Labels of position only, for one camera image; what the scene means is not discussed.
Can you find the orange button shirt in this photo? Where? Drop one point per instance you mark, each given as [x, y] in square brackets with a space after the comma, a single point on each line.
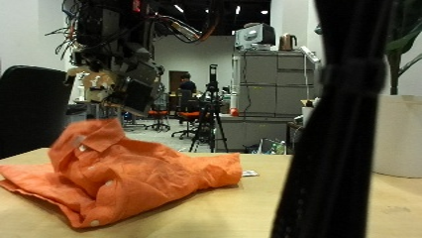
[154, 165]

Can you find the brown door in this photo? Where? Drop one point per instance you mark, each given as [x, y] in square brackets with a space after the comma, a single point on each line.
[175, 82]

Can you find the person in dark shirt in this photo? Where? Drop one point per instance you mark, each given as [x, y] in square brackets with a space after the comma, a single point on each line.
[189, 85]

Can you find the orange seat office chair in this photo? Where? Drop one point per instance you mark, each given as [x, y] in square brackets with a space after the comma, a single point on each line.
[159, 114]
[190, 115]

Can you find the black office chair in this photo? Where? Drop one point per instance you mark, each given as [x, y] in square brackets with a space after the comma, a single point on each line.
[31, 109]

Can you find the red round object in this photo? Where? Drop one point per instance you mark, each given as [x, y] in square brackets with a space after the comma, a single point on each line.
[235, 112]

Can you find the grey boxy monitor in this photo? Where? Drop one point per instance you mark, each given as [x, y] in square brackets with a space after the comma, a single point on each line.
[256, 34]

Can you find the tall grey filing cabinet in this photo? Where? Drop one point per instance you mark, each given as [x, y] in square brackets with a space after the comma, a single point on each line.
[264, 82]

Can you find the low grey cabinet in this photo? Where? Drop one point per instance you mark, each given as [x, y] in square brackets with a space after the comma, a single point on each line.
[255, 129]

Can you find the copper kettle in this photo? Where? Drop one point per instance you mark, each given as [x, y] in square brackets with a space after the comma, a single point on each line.
[288, 42]

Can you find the green bottles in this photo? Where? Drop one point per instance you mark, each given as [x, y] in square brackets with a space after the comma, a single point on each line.
[276, 147]

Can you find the white power strip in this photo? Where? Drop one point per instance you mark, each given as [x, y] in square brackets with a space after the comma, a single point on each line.
[310, 54]

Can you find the small white paper tag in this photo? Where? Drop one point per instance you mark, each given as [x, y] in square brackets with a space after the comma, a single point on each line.
[250, 173]

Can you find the white storage box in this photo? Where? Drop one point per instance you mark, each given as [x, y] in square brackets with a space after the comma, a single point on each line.
[307, 115]

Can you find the white cylindrical plant pot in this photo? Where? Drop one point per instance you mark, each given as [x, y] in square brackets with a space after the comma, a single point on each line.
[400, 135]

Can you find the green leafy plant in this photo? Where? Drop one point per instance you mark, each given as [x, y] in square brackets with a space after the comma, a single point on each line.
[409, 20]

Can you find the grey pedestal drawer unit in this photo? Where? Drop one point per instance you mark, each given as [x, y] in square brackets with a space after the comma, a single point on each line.
[77, 112]

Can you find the black camera tripod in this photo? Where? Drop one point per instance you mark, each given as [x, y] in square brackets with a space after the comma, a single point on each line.
[212, 99]

